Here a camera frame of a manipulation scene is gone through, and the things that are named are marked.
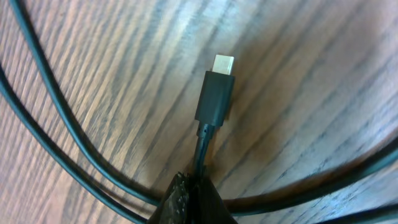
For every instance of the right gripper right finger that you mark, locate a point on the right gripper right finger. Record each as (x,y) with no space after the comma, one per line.
(208,205)

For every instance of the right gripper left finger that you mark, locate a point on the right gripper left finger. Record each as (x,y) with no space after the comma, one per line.
(174,207)

